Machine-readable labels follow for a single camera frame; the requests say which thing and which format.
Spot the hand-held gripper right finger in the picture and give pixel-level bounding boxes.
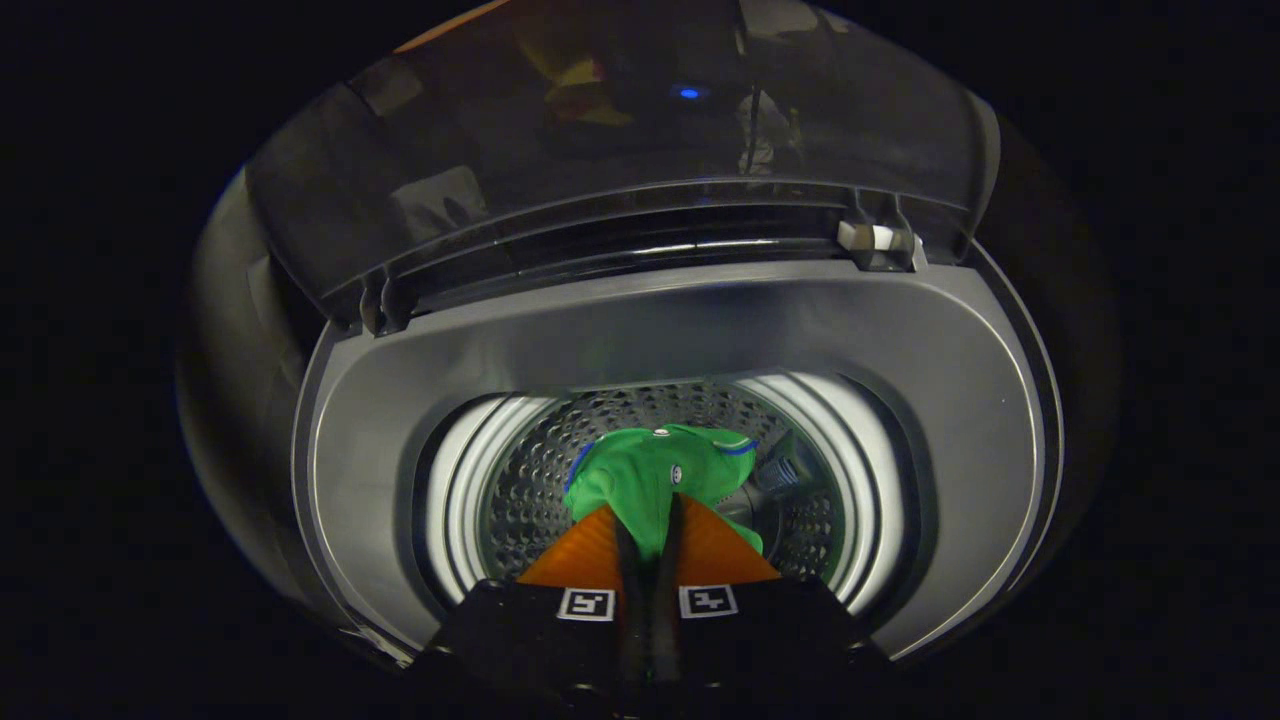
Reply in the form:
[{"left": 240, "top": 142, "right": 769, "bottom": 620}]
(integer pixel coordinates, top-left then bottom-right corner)
[{"left": 652, "top": 493, "right": 893, "bottom": 701}]

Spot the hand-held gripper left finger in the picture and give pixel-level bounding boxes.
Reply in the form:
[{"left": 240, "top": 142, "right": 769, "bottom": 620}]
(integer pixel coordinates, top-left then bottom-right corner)
[{"left": 430, "top": 503, "right": 651, "bottom": 701}]

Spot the green polo shirt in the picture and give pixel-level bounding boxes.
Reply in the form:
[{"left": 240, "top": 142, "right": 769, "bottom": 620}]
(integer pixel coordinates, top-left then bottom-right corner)
[{"left": 565, "top": 425, "right": 766, "bottom": 561}]

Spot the grey washing machine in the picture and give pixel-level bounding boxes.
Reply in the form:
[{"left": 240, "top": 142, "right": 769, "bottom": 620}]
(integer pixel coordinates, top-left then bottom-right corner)
[{"left": 290, "top": 250, "right": 1066, "bottom": 669}]

